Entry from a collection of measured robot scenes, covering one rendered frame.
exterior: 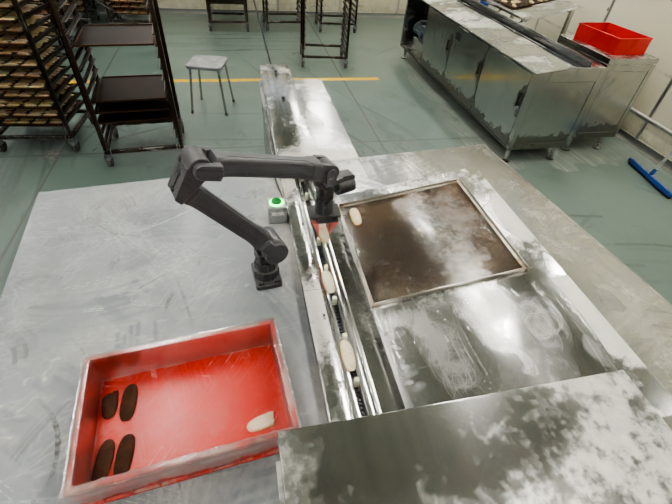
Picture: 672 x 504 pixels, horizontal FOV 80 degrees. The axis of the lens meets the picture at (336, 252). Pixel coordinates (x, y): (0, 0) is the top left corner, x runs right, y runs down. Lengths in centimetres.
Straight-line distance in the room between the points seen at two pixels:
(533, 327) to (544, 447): 65
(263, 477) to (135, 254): 87
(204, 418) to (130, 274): 59
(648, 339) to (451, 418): 111
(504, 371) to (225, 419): 71
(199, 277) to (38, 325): 46
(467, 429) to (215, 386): 73
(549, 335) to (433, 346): 31
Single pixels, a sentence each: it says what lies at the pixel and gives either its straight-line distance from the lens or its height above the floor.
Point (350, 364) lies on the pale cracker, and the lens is 113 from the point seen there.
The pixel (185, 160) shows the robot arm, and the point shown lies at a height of 131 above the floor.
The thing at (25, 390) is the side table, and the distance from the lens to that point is 133.
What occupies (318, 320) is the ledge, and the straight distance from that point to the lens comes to 120.
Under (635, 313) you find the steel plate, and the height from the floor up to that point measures 82.
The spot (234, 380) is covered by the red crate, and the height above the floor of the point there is 82.
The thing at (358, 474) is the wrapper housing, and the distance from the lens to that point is 54.
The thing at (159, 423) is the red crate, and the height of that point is 82.
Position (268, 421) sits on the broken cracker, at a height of 83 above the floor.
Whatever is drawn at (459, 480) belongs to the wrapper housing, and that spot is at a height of 130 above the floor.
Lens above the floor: 181
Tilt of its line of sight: 43 degrees down
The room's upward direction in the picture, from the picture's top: 5 degrees clockwise
